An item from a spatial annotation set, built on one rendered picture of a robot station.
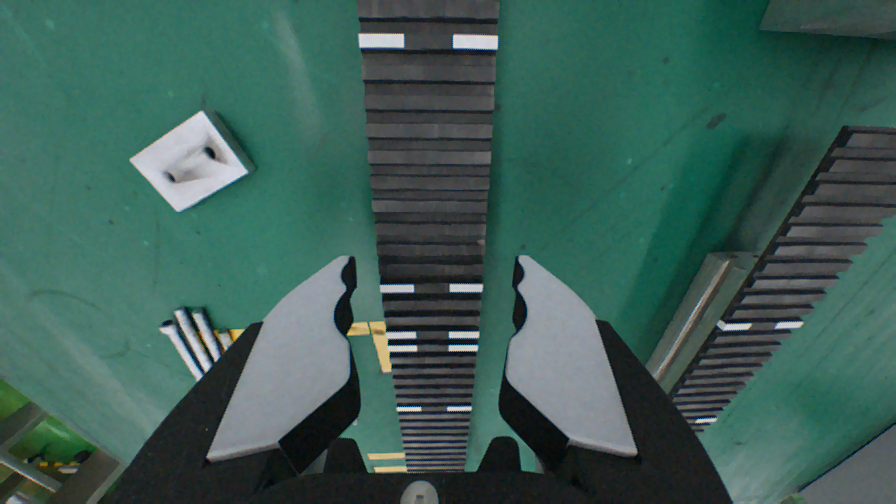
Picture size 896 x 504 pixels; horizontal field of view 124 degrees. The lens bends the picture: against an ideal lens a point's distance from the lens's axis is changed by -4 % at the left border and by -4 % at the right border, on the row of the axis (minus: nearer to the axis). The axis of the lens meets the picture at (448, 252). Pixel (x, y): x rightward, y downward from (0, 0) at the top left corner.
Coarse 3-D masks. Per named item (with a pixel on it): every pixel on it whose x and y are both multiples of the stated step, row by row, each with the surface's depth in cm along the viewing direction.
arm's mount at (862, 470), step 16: (864, 448) 31; (880, 448) 29; (848, 464) 32; (864, 464) 31; (880, 464) 29; (816, 480) 35; (832, 480) 34; (848, 480) 32; (864, 480) 31; (880, 480) 29; (816, 496) 35; (832, 496) 34; (848, 496) 32; (864, 496) 31; (880, 496) 29
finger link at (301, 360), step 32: (320, 288) 9; (352, 288) 11; (288, 320) 8; (320, 320) 8; (352, 320) 10; (256, 352) 7; (288, 352) 7; (320, 352) 7; (256, 384) 6; (288, 384) 6; (320, 384) 6; (352, 384) 6; (224, 416) 5; (256, 416) 5; (288, 416) 5; (320, 416) 6; (352, 416) 7; (224, 448) 5; (256, 448) 5; (288, 448) 5; (320, 448) 6
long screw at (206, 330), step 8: (192, 312) 17; (200, 312) 17; (200, 320) 17; (208, 320) 18; (200, 328) 18; (208, 328) 18; (208, 336) 18; (208, 344) 18; (216, 344) 19; (216, 352) 19; (216, 360) 19
